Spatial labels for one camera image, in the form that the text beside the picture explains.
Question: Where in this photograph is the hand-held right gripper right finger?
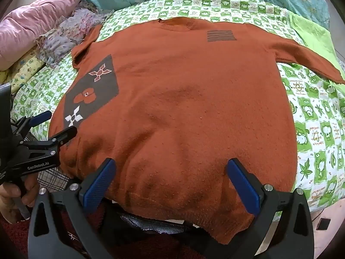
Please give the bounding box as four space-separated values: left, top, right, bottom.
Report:
226 158 314 259

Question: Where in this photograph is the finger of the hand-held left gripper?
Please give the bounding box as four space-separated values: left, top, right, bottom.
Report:
23 127 78 155
11 110 52 141

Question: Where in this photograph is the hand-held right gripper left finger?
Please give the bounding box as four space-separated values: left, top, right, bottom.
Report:
28 158 117 259

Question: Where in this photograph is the orange knitted sweater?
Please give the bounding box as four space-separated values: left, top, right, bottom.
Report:
49 16 345 246

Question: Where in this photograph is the person's left hand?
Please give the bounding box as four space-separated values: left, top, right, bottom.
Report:
0 176 40 224

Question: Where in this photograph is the plaid cloth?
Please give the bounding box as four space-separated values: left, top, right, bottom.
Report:
36 166 71 192

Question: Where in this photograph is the yellow floral pillow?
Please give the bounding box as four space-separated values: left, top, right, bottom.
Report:
0 46 47 95

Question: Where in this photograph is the dark shiny cloth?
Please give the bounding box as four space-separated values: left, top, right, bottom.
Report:
101 208 216 238

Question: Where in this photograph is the dark red rug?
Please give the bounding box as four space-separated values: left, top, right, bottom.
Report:
0 208 208 259

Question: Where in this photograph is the small black square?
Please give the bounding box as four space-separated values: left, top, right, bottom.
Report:
317 218 331 232

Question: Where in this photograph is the lavender floral cloth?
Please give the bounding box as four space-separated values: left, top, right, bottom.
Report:
34 1 115 66

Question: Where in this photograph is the pink floral pillow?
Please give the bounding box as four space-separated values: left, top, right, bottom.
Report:
0 0 85 72

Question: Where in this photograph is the green checked bed sheet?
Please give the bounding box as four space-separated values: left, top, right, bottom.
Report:
11 0 345 222

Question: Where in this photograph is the lime green cloth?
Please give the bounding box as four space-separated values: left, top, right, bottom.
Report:
290 12 341 71

